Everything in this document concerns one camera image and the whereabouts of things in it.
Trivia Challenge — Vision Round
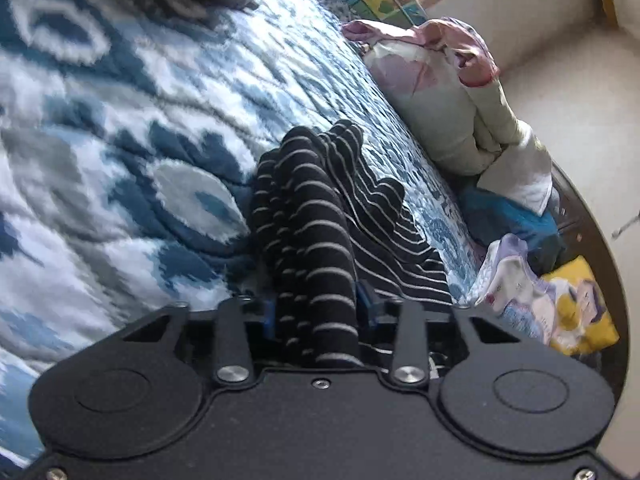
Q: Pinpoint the blue cloth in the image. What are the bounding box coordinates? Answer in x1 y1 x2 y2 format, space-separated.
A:
456 184 567 273

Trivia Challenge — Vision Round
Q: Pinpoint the white pink floral pillow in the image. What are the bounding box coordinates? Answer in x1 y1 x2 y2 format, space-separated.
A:
341 16 526 177

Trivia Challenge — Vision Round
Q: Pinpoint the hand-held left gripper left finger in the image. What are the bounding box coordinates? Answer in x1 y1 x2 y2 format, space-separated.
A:
121 296 278 388

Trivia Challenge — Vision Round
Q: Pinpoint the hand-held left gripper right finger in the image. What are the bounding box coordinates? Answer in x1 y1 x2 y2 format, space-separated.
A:
355 282 522 388

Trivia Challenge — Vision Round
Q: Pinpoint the floral printed white blanket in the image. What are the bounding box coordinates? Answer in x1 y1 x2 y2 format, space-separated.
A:
470 234 622 357

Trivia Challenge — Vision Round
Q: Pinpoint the white folded cloth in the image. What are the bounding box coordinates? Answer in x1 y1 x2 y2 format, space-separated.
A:
475 122 554 217

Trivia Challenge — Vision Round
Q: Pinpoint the blue white patterned bedspread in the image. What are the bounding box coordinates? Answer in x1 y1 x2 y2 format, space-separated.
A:
0 0 483 461

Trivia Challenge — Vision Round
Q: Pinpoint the black white striped garment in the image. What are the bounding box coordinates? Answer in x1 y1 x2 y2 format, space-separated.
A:
248 119 454 370

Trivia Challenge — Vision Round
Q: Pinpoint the dark bed frame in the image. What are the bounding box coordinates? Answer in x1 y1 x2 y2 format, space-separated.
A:
547 159 632 391

